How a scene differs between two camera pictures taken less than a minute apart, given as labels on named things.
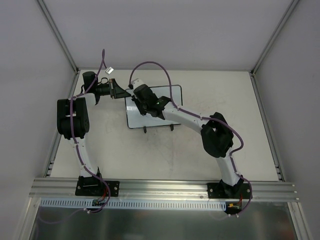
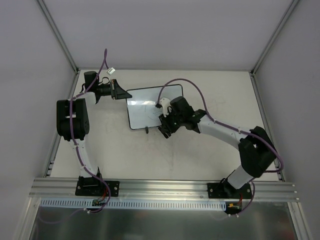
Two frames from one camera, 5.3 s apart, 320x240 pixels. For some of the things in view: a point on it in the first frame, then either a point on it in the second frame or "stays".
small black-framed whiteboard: (135, 119) stays
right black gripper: (139, 104) to (167, 124)
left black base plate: (91, 186) stays
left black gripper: (112, 88) stays
